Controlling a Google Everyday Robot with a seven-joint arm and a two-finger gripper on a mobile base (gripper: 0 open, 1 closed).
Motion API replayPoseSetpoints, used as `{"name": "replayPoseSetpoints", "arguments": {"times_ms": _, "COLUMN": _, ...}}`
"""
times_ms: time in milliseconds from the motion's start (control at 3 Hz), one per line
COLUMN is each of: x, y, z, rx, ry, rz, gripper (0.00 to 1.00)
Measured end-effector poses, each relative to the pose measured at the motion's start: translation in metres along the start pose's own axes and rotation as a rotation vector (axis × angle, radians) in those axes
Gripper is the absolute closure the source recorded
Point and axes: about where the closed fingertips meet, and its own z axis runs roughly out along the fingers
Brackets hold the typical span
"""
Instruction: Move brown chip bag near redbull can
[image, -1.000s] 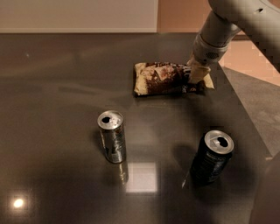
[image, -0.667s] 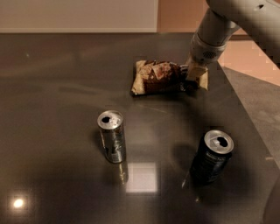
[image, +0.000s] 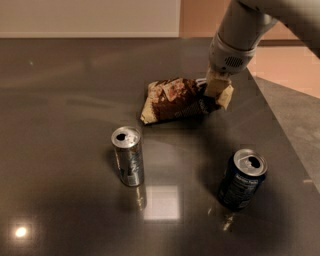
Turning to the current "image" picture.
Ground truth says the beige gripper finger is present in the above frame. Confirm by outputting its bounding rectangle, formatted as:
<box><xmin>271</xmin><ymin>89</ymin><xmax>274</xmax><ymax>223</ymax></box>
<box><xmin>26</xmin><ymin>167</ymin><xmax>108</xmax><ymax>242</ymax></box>
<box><xmin>217</xmin><ymin>85</ymin><xmax>234</xmax><ymax>109</ymax></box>
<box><xmin>204</xmin><ymin>68</ymin><xmax>231</xmax><ymax>98</ymax></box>

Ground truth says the brown chip bag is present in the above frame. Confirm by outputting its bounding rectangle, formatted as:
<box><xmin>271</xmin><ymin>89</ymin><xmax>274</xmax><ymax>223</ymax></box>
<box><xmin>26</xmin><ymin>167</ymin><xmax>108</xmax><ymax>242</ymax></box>
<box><xmin>140</xmin><ymin>78</ymin><xmax>222</xmax><ymax>125</ymax></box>

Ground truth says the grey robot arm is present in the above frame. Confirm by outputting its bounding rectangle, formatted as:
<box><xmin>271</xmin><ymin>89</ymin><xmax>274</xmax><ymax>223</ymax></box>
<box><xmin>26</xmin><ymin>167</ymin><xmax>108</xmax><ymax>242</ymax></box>
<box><xmin>204</xmin><ymin>0</ymin><xmax>320</xmax><ymax>108</ymax></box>

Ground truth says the dark blue soda can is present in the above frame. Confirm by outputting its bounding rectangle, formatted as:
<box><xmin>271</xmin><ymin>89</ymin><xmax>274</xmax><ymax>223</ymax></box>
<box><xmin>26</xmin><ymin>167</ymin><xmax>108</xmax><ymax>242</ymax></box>
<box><xmin>218</xmin><ymin>149</ymin><xmax>268</xmax><ymax>211</ymax></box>

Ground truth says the silver redbull can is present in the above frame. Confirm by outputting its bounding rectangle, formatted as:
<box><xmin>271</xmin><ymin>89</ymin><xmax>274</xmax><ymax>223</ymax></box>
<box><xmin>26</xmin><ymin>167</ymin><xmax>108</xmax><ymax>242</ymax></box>
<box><xmin>111</xmin><ymin>126</ymin><xmax>144</xmax><ymax>187</ymax></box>

